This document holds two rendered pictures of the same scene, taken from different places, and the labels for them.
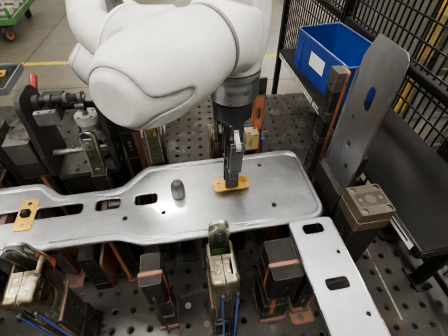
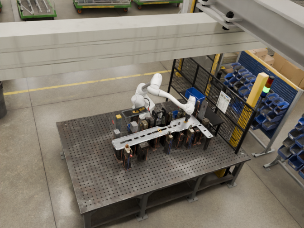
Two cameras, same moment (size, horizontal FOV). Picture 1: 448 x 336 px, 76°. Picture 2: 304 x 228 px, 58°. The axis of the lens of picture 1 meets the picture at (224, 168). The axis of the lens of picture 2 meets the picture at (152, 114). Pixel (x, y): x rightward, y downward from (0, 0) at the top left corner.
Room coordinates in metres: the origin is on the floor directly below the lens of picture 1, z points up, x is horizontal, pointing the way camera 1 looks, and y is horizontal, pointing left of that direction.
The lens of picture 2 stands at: (-2.14, 1.81, 3.69)
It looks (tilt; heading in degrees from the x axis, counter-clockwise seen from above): 40 degrees down; 334
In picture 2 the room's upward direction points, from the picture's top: 9 degrees clockwise
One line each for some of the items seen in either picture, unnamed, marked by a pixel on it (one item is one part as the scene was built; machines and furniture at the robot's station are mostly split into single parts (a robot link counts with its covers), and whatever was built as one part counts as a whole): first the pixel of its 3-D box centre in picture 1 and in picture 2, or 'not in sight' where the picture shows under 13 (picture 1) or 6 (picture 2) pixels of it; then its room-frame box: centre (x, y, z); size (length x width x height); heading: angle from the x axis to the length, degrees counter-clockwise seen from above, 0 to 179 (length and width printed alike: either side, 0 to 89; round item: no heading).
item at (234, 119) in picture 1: (232, 116); not in sight; (0.45, -0.02, 1.21); 0.08 x 0.07 x 0.09; 10
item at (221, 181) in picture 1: (231, 182); not in sight; (0.45, -0.02, 1.02); 0.08 x 0.04 x 0.01; 100
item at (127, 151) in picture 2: not in sight; (127, 158); (0.08, 0.99, 0.88); 0.15 x 0.11 x 0.36; 10
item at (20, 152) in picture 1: (53, 183); (149, 127); (0.56, 0.51, 0.89); 0.13 x 0.11 x 0.38; 10
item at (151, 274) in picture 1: (162, 295); (179, 140); (0.25, 0.14, 0.84); 0.11 x 0.08 x 0.29; 10
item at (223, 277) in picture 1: (221, 296); (188, 138); (0.24, 0.00, 0.87); 0.12 x 0.09 x 0.35; 10
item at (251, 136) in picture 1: (247, 177); not in sight; (0.59, -0.07, 0.88); 0.04 x 0.04 x 0.36; 10
